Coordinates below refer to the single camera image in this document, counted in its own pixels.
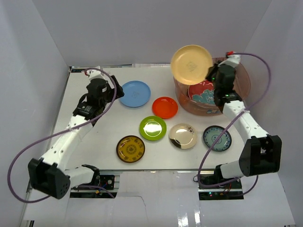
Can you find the beige yellow plate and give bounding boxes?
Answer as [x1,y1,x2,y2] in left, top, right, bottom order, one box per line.
[170,45,213,85]

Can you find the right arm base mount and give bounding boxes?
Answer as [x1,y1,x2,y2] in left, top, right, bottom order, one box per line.
[198,180,244,201]

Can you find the lime green plate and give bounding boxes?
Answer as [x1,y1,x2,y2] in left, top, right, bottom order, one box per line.
[139,116,167,141]

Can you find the blue white porcelain plate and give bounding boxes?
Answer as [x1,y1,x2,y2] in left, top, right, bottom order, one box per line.
[202,125,232,152]

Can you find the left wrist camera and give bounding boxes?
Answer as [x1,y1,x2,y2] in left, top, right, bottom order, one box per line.
[84,66,105,80]

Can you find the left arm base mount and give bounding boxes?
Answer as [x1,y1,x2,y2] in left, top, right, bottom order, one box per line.
[70,175,117,199]

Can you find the red teal floral plate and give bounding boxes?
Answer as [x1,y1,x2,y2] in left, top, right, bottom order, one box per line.
[187,80,215,105]

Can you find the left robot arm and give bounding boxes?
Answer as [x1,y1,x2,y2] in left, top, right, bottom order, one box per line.
[28,75,124,199]

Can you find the cream brown glossy plate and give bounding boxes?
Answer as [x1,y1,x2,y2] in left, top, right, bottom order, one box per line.
[169,123,197,149]

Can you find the translucent pink plastic bin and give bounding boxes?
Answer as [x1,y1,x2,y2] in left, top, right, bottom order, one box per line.
[174,64,251,116]

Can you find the light blue plate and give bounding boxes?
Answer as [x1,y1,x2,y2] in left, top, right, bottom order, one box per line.
[119,80,151,108]

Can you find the yellow brown patterned plate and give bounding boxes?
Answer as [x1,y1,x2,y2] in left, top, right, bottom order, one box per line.
[116,135,145,164]

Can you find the orange plate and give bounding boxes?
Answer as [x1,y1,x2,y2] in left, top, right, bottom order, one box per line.
[152,96,178,119]

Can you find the small black label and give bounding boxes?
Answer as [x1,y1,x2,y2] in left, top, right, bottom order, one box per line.
[71,69,85,73]

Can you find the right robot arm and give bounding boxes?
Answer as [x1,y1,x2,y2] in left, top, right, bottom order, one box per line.
[206,64,282,189]

